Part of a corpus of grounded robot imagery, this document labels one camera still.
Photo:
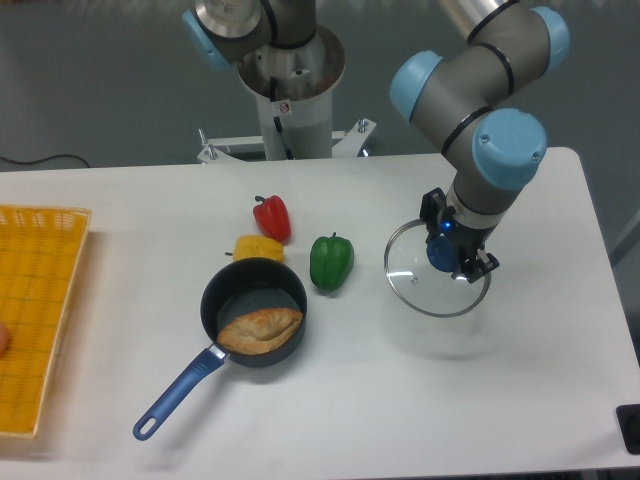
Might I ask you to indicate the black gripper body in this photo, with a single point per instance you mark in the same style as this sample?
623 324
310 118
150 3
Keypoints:
459 243

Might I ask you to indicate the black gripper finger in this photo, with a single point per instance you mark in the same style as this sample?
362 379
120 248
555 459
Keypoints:
432 205
473 269

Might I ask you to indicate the glass pot lid blue knob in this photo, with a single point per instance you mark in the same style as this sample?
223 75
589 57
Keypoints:
422 273

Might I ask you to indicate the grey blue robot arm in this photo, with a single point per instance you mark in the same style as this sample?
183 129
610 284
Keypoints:
456 104

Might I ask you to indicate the green bell pepper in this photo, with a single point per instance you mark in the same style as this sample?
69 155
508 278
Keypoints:
331 261

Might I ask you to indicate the red bell pepper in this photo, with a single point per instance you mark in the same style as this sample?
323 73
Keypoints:
272 218

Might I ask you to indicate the yellow bell pepper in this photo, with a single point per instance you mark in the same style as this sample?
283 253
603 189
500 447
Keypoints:
256 246

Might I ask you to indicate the black object table edge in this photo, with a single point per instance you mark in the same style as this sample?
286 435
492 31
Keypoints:
628 417

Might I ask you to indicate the baked pastry turnover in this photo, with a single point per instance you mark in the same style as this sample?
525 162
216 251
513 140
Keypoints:
261 331

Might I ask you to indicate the yellow wicker basket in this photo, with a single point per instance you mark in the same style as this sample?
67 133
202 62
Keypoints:
41 249

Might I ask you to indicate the dark pot blue handle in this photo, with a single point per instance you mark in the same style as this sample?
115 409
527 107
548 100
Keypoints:
239 288

